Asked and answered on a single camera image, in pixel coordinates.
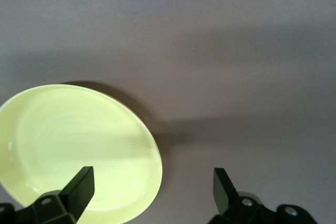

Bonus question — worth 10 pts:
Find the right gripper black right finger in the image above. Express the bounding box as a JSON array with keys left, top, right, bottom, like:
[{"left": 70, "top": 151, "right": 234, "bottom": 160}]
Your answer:
[{"left": 209, "top": 167, "right": 279, "bottom": 224}]

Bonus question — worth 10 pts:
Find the yellow round plate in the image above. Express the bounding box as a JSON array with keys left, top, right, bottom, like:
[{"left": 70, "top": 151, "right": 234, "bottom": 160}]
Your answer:
[{"left": 0, "top": 84, "right": 164, "bottom": 213}]

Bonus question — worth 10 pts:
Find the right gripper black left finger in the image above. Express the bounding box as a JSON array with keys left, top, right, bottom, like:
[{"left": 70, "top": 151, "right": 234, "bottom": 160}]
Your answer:
[{"left": 15, "top": 166, "right": 96, "bottom": 224}]

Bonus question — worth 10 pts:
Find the brown table cover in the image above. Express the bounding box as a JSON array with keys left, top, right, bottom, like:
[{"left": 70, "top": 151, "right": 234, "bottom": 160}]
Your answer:
[{"left": 0, "top": 0, "right": 336, "bottom": 224}]

